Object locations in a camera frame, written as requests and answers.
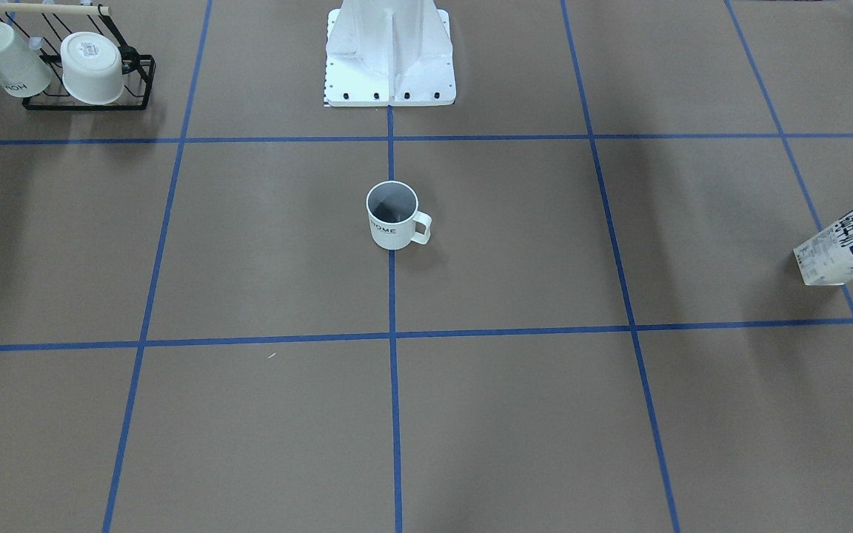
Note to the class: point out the black wire cup rack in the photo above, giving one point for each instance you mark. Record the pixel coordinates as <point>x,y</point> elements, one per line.
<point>44,24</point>

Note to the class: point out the white mug with handle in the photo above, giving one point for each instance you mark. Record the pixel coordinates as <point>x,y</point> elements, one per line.
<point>394,217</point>

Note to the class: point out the white upturned cup in rack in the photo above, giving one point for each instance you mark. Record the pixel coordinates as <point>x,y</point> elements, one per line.
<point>92,68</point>

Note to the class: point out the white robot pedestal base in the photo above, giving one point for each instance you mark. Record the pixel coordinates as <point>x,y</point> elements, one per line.
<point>389,53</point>

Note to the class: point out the white mug with lettering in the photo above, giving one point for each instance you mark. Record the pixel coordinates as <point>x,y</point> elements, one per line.
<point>22,73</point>

